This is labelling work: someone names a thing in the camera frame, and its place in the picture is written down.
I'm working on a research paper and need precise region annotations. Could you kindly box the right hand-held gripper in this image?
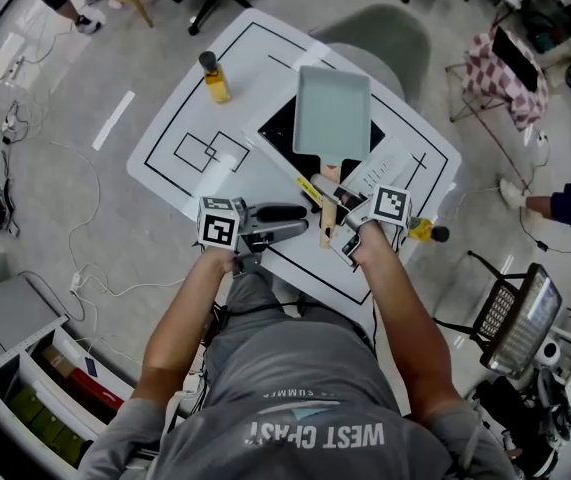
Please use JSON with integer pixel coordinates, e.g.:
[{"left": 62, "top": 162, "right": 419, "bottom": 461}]
[{"left": 309, "top": 173, "right": 413, "bottom": 270}]

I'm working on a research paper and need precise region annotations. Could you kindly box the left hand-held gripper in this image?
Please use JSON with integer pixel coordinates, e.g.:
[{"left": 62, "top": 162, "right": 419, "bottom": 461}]
[{"left": 196, "top": 195, "right": 311, "bottom": 265}]

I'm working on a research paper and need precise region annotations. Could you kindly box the teal rectangular pan wooden handle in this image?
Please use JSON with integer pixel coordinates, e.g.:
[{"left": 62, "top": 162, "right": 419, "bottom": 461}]
[{"left": 292, "top": 65, "right": 372, "bottom": 251}]

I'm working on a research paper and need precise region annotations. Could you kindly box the person's right forearm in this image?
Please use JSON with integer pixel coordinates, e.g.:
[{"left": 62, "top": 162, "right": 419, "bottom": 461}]
[{"left": 354, "top": 220, "right": 464, "bottom": 422}]

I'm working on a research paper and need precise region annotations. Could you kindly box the person's left forearm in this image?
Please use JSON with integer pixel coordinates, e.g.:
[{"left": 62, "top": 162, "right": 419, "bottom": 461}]
[{"left": 131, "top": 247, "right": 244, "bottom": 404}]

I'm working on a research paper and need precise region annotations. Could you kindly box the yellow oil bottle black cap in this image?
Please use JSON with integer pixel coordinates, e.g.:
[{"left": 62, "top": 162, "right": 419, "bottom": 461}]
[
  {"left": 407, "top": 216, "right": 450, "bottom": 244},
  {"left": 198, "top": 50, "right": 232, "bottom": 104}
]

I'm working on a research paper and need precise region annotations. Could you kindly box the white square table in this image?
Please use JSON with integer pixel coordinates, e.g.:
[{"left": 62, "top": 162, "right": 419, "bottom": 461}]
[{"left": 124, "top": 7, "right": 464, "bottom": 332}]

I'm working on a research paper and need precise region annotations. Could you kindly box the person's grey t-shirt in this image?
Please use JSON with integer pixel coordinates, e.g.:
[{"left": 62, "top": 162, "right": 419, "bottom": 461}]
[{"left": 77, "top": 272, "right": 516, "bottom": 480}]

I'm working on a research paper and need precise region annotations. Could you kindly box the grey green shell chair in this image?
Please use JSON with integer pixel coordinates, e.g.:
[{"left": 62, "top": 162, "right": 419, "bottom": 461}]
[{"left": 309, "top": 2, "right": 434, "bottom": 112}]

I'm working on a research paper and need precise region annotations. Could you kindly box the pink checkered cloth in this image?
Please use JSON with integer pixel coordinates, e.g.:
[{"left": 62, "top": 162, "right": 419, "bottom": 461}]
[{"left": 462, "top": 30, "right": 550, "bottom": 132}]

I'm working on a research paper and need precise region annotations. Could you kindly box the black flat pad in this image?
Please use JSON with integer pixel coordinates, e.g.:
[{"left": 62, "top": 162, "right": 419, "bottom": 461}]
[{"left": 491, "top": 26, "right": 541, "bottom": 93}]

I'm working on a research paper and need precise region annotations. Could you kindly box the black metal mesh chair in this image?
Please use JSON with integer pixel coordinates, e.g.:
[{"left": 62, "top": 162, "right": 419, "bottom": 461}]
[{"left": 432, "top": 250, "right": 564, "bottom": 382}]

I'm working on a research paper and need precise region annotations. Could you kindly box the red box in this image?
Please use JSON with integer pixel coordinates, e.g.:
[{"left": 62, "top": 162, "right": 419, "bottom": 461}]
[{"left": 67, "top": 367, "right": 127, "bottom": 413}]

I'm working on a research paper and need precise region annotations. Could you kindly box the brown cardboard box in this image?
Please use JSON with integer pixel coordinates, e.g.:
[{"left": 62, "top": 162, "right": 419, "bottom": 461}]
[{"left": 41, "top": 344, "right": 77, "bottom": 378}]

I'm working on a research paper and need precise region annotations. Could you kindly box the grey cabinet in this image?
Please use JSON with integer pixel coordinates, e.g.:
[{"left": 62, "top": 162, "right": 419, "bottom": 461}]
[{"left": 0, "top": 274, "right": 70, "bottom": 385}]

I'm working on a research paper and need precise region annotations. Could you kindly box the green box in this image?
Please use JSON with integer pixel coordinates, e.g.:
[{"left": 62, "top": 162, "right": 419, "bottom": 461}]
[
  {"left": 47, "top": 427, "right": 86, "bottom": 467},
  {"left": 7, "top": 385, "right": 36, "bottom": 422},
  {"left": 27, "top": 407, "right": 59, "bottom": 439}
]

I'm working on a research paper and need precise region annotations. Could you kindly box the white round camera device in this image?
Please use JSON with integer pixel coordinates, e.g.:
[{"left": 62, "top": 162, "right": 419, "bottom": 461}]
[{"left": 534, "top": 337, "right": 564, "bottom": 369}]

